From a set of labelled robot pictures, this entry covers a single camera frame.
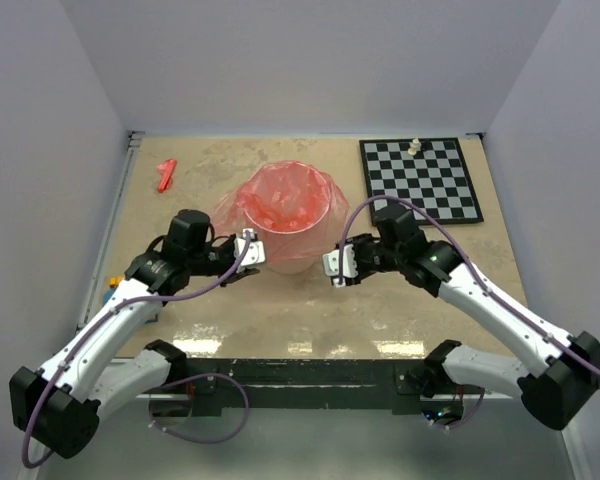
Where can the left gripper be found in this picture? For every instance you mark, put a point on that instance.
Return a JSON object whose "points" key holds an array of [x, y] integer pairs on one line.
{"points": [[237, 276]]}

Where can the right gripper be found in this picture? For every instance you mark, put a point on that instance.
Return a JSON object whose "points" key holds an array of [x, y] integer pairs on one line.
{"points": [[358, 242]]}

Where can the red trash bag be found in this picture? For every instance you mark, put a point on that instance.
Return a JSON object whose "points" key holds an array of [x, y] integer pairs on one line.
{"points": [[227, 216]]}

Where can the white trash bin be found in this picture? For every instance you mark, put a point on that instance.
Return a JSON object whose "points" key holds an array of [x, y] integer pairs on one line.
{"points": [[288, 204]]}

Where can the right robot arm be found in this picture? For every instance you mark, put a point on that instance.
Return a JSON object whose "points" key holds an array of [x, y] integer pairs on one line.
{"points": [[553, 372]]}

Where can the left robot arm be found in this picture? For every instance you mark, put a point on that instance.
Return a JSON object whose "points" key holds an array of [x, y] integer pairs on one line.
{"points": [[63, 402]]}

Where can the black white chessboard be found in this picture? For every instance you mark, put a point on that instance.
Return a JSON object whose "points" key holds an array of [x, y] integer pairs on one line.
{"points": [[436, 179]]}

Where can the white chess piece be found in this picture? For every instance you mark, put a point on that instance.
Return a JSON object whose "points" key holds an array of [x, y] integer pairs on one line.
{"points": [[415, 146]]}

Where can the small folded red bag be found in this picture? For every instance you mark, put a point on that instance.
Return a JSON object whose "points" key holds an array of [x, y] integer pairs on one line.
{"points": [[166, 169]]}

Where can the yellow blue toy blocks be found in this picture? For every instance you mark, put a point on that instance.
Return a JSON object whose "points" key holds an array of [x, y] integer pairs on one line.
{"points": [[112, 285]]}

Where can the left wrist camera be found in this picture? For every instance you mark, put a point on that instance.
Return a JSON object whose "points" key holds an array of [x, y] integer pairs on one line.
{"points": [[249, 250]]}

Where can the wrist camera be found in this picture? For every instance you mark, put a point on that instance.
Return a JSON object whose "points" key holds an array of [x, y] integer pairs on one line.
{"points": [[340, 266], [249, 250]]}

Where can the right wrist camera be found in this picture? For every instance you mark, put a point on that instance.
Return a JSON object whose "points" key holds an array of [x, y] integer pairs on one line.
{"points": [[340, 266]]}

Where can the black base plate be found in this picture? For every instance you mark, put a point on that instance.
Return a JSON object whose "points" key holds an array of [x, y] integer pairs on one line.
{"points": [[305, 385]]}

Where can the aluminium front rail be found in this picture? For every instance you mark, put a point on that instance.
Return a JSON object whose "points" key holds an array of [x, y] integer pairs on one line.
{"points": [[456, 365]]}

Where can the aluminium rail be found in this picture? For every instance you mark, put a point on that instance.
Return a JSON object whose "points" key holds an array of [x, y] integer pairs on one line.
{"points": [[93, 301], [456, 365]]}

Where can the aluminium left side rail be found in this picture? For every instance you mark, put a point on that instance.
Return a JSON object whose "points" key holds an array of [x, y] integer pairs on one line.
{"points": [[93, 301]]}

